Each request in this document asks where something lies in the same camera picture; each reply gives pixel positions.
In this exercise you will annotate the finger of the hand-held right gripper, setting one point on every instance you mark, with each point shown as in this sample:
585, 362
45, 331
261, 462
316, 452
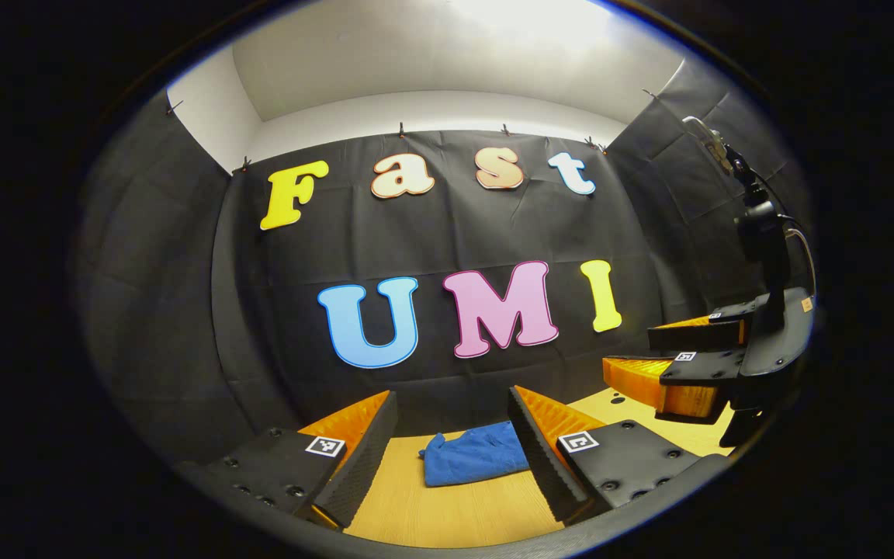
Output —
649, 380
695, 335

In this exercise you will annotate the black round table grommet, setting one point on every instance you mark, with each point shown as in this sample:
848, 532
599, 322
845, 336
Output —
616, 400

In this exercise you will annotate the black backdrop cloth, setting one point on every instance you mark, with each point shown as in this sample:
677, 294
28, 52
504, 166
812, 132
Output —
455, 233

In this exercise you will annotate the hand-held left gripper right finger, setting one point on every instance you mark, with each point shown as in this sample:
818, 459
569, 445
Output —
532, 442

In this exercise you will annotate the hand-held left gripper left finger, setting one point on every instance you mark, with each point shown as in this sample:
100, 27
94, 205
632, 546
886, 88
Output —
365, 450

